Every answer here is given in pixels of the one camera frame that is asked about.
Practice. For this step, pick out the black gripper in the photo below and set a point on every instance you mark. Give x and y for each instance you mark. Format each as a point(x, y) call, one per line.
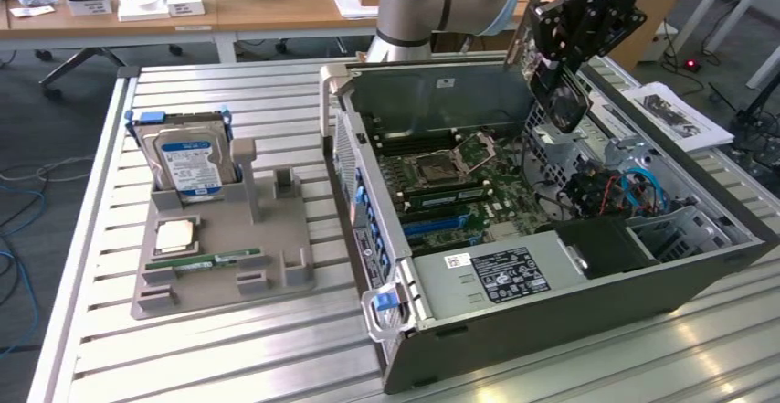
point(585, 24)

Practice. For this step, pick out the black graphics card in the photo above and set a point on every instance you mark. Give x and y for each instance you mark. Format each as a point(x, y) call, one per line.
point(562, 99)

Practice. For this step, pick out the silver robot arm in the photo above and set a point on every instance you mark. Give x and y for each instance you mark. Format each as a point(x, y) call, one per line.
point(426, 5)

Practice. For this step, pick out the wooden cabinet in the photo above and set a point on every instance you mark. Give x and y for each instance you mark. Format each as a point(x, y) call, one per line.
point(666, 24)

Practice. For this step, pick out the small red light device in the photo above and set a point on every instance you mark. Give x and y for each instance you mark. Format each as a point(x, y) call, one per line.
point(692, 65)

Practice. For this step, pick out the printed paper sheets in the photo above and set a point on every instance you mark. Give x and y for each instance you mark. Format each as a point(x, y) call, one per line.
point(676, 115)

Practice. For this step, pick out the metal disk bay cage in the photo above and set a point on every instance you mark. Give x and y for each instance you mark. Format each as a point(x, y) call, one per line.
point(566, 156)
point(682, 234)

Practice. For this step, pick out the black tripod stand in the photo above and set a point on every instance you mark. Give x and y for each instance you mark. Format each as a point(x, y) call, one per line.
point(754, 119)

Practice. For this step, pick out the stack of papers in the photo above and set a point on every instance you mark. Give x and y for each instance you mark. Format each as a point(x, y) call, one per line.
point(349, 3)

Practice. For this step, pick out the metal CPU socket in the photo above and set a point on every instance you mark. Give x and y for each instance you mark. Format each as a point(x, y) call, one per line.
point(434, 167)

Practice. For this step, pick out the green motherboard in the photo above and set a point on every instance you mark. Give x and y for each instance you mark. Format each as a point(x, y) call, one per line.
point(512, 202)

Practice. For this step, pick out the green RAM stick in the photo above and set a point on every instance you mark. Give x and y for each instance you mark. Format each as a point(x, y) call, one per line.
point(201, 260)
point(448, 197)

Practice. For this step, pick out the wooden desk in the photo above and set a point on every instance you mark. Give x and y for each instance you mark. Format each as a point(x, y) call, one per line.
point(273, 14)

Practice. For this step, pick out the grey power supply unit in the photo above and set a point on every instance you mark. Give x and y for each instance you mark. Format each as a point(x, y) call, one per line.
point(457, 293)

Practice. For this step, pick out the plain white box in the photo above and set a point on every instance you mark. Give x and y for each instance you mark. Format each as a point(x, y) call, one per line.
point(184, 3)

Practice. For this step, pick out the grey open PC case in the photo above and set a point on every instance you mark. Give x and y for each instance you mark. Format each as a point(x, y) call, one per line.
point(548, 325)

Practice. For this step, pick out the grey parts rack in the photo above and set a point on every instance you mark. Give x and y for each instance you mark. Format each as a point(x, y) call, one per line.
point(273, 243)

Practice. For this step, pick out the hard disk with blue caddy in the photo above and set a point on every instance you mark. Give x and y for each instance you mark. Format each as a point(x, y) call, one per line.
point(188, 161)

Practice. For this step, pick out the silver CPU chip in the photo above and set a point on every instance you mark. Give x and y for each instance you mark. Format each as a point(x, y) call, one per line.
point(174, 236)

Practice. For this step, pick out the white box with black top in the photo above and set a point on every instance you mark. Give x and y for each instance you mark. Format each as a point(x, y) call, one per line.
point(85, 1)

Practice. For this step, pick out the black castor desk leg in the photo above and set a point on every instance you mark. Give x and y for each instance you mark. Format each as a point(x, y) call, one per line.
point(73, 65)

